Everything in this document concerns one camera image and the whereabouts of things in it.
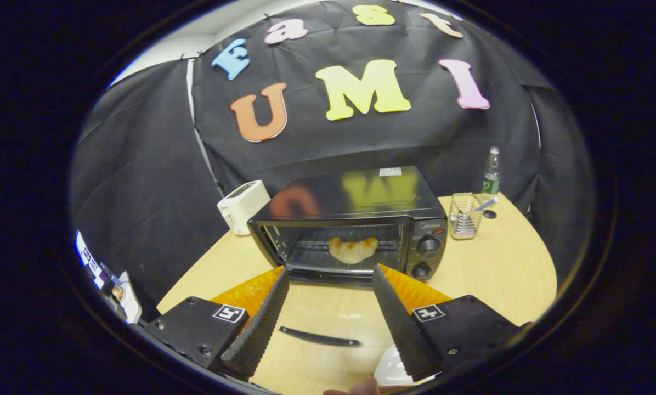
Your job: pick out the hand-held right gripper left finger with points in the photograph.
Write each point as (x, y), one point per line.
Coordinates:
(259, 329)

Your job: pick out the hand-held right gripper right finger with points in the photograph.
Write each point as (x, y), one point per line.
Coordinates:
(402, 329)

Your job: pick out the golden croissant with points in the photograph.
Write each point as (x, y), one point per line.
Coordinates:
(352, 249)

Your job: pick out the black electric oven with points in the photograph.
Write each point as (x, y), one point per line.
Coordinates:
(361, 197)

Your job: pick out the white square plate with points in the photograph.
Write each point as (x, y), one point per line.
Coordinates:
(387, 372)

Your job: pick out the white toaster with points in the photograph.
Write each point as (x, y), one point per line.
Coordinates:
(243, 206)

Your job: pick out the black table grommet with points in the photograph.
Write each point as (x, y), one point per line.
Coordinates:
(490, 214)

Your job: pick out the metal utensil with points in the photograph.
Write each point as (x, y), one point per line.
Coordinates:
(487, 203)

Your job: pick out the clear plastic bottle green label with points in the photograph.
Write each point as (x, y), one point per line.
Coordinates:
(491, 175)

